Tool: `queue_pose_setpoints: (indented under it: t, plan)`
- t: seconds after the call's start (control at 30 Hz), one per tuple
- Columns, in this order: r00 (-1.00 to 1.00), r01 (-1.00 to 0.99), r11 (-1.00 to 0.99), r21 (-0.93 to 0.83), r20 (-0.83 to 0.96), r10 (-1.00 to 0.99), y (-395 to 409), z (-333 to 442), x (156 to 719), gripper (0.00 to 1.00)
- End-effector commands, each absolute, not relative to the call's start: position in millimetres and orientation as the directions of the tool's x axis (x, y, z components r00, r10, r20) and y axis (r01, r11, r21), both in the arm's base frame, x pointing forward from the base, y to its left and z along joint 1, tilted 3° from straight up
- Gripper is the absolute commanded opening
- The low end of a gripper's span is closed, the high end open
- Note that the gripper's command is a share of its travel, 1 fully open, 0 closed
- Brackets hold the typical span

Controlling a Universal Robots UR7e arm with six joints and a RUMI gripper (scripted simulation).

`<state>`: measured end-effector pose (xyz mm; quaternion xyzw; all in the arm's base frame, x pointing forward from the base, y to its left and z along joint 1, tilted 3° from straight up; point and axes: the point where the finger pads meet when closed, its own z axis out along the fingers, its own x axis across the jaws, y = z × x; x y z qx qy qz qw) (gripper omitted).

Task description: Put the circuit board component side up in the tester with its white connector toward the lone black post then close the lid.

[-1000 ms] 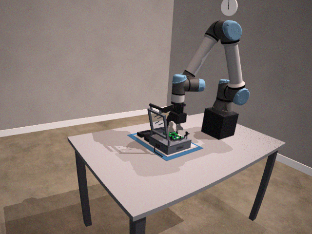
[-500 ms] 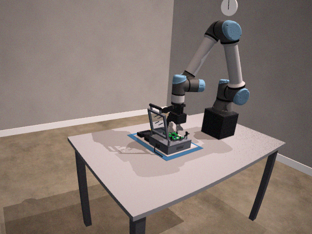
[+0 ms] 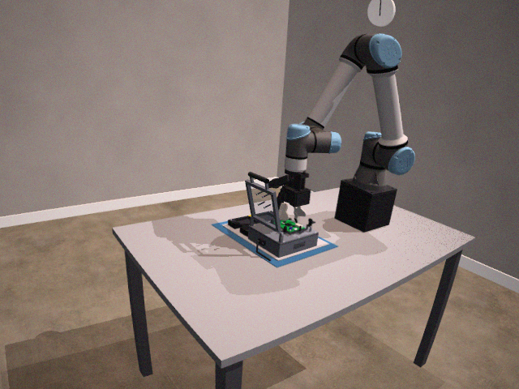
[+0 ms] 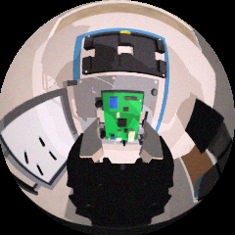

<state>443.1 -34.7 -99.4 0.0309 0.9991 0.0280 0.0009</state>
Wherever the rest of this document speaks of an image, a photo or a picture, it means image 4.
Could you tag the green circuit board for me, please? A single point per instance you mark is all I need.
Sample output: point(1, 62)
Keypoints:
point(122, 114)

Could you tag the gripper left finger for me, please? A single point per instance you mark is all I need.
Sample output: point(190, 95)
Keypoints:
point(86, 150)

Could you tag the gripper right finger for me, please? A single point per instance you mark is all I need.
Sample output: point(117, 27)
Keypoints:
point(154, 150)

